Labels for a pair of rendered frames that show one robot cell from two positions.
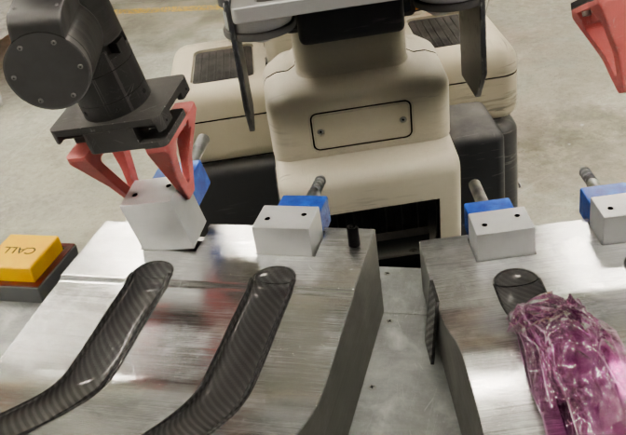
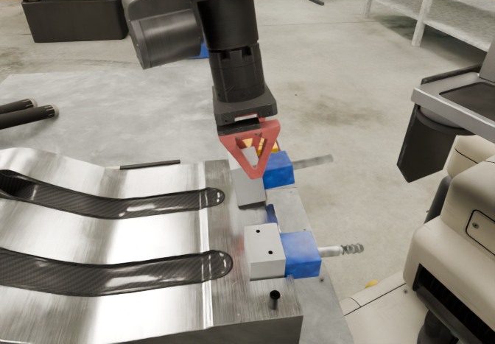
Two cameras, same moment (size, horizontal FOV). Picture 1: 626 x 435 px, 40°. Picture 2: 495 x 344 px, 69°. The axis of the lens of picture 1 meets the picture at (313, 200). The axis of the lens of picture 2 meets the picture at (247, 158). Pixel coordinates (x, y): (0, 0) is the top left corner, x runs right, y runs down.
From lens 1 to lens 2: 53 cm
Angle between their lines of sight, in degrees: 53
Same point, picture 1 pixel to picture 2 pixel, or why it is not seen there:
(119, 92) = (221, 85)
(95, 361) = (135, 207)
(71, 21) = (157, 15)
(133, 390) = (100, 233)
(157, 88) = (255, 100)
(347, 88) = not seen: outside the picture
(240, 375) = (121, 284)
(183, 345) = (145, 240)
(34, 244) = not seen: hidden behind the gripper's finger
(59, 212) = not seen: hidden behind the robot
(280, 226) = (249, 243)
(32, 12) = not seen: outside the picture
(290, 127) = (455, 202)
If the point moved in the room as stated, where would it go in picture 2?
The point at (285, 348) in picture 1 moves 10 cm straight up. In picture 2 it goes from (141, 301) to (120, 230)
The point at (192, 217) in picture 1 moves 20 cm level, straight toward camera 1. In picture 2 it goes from (250, 190) to (82, 269)
